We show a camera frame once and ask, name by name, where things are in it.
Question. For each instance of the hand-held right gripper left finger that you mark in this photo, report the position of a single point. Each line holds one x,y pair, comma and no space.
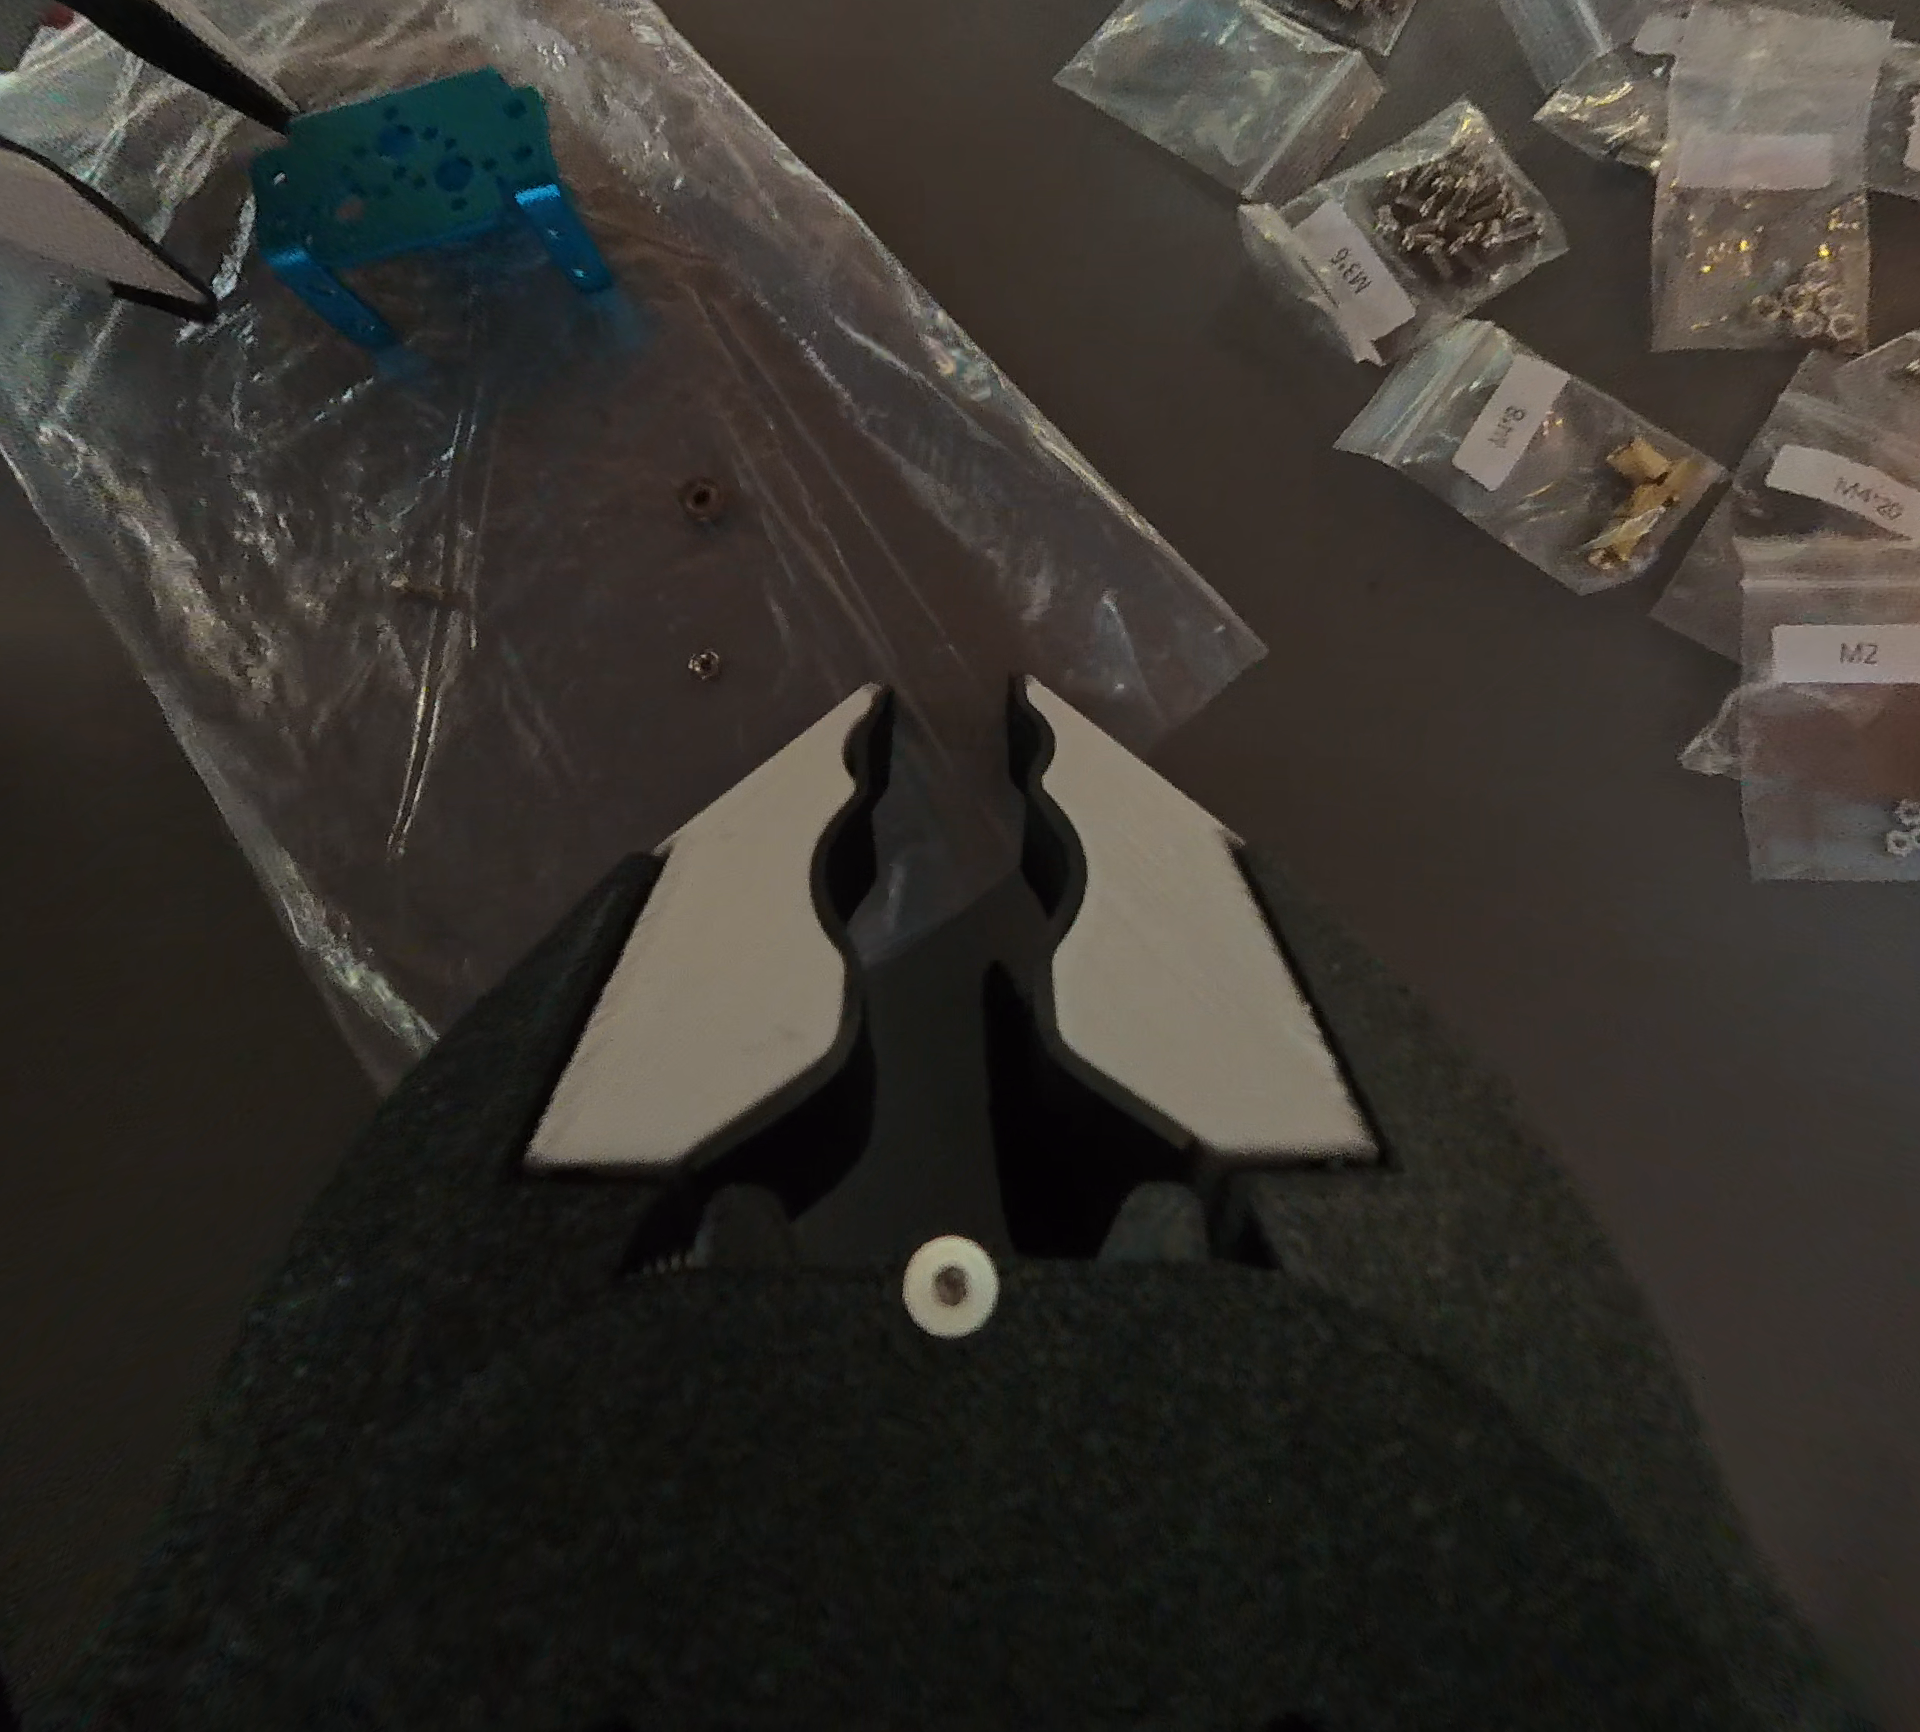
705,1013

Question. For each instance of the large clear plastic bag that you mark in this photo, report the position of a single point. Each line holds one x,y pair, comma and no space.
825,412

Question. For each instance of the blue metal bracket large holes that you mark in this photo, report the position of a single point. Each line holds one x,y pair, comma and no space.
404,164

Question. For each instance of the dark grey desk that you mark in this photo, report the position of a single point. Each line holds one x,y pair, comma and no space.
1424,1013

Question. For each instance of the pile of small screw bags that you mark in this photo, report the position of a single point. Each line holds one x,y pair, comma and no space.
1471,217

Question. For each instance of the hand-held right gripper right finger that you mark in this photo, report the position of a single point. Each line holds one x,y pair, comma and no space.
1201,1013

